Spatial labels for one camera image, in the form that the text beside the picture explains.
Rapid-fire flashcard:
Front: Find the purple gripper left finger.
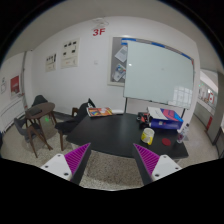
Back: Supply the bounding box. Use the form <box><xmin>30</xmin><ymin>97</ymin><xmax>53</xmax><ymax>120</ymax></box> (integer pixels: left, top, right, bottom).
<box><xmin>40</xmin><ymin>142</ymin><xmax>92</xmax><ymax>186</ymax></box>

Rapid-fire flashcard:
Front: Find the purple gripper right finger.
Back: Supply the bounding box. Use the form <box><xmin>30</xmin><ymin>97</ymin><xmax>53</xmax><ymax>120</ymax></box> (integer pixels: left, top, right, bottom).
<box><xmin>132</xmin><ymin>143</ymin><xmax>183</xmax><ymax>186</ymax></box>

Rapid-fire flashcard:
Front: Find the clear plastic water bottle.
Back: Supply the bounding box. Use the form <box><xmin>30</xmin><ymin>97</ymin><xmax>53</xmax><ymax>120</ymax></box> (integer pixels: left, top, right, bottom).
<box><xmin>177</xmin><ymin>123</ymin><xmax>189</xmax><ymax>143</ymax></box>

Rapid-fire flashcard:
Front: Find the red round coaster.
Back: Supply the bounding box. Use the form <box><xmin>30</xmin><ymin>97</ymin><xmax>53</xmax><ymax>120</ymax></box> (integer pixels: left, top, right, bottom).
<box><xmin>162</xmin><ymin>138</ymin><xmax>171</xmax><ymax>146</ymax></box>

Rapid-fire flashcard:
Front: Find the yellow white mug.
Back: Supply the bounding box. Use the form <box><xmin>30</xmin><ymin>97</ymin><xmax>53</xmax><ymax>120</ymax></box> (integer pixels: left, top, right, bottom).
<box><xmin>141</xmin><ymin>128</ymin><xmax>155</xmax><ymax>145</ymax></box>

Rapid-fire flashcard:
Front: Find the dark chair at table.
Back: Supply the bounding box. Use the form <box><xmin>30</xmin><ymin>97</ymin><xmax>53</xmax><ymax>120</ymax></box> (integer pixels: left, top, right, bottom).
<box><xmin>55</xmin><ymin>99</ymin><xmax>95</xmax><ymax>150</ymax></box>

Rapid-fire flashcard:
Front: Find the red black item cluster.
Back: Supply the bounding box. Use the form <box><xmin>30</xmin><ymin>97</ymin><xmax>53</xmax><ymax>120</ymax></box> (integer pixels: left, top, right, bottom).
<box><xmin>137</xmin><ymin>112</ymin><xmax>150</xmax><ymax>123</ymax></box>

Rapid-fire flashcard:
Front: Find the black table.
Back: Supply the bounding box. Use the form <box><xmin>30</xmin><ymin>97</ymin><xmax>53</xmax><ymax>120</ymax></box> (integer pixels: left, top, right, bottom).
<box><xmin>66</xmin><ymin>113</ymin><xmax>188</xmax><ymax>160</ymax></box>

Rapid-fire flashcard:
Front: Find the blue box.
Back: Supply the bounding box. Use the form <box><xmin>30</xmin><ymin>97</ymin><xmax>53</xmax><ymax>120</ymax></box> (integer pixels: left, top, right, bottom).
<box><xmin>150</xmin><ymin>108</ymin><xmax>183</xmax><ymax>130</ymax></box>

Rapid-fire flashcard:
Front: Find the white paper stack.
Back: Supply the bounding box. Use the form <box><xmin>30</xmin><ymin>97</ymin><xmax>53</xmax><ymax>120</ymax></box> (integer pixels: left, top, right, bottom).
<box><xmin>147</xmin><ymin>107</ymin><xmax>167</xmax><ymax>120</ymax></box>

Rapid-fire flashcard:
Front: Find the colourful open book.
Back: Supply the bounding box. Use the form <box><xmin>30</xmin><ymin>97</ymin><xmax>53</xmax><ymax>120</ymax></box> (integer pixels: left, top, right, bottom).
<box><xmin>87</xmin><ymin>107</ymin><xmax>113</xmax><ymax>117</ymax></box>

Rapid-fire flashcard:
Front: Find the grey wooden chair front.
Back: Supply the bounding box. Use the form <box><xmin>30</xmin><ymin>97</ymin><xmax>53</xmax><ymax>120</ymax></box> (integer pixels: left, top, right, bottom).
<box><xmin>14</xmin><ymin>118</ymin><xmax>52</xmax><ymax>154</ymax></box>

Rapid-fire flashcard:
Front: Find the round brown side table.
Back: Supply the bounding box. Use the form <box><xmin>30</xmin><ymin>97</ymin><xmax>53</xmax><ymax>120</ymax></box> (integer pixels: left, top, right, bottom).
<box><xmin>24</xmin><ymin>101</ymin><xmax>57</xmax><ymax>138</ymax></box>

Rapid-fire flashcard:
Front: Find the grey chair back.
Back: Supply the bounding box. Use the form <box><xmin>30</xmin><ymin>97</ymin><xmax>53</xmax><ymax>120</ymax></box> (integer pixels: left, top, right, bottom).
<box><xmin>33</xmin><ymin>95</ymin><xmax>47</xmax><ymax>106</ymax></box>

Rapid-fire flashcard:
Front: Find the red fire extinguisher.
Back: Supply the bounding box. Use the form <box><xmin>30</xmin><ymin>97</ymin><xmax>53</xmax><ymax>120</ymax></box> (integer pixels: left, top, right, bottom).
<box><xmin>205</xmin><ymin>116</ymin><xmax>213</xmax><ymax>131</ymax></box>

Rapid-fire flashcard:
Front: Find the white whiteboard on stand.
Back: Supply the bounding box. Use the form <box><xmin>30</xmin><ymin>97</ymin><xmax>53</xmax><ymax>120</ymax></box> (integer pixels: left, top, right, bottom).
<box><xmin>124</xmin><ymin>41</ymin><xmax>194</xmax><ymax>109</ymax></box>

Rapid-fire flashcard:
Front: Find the grey notice board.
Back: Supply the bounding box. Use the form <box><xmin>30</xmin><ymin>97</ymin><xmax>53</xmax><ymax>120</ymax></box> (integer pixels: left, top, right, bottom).
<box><xmin>108</xmin><ymin>37</ymin><xmax>127</xmax><ymax>86</ymax></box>

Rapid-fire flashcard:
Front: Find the red wall poster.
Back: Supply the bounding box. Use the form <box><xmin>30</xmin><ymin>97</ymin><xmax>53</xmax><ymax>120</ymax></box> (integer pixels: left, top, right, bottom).
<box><xmin>10</xmin><ymin>76</ymin><xmax>20</xmax><ymax>96</ymax></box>

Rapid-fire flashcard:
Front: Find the small white wall poster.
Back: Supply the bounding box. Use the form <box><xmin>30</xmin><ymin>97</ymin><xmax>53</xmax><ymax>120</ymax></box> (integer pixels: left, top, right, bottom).
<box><xmin>45</xmin><ymin>53</ymin><xmax>57</xmax><ymax>72</ymax></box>

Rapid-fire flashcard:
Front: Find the large white wall poster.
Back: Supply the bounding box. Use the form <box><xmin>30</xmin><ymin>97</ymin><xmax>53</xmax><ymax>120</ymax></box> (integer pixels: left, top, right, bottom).
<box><xmin>61</xmin><ymin>38</ymin><xmax>80</xmax><ymax>68</ymax></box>

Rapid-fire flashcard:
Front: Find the red 3F wall sign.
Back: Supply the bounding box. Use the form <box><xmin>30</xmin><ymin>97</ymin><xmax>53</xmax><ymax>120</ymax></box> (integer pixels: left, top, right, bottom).
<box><xmin>93</xmin><ymin>28</ymin><xmax>106</xmax><ymax>37</ymax></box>

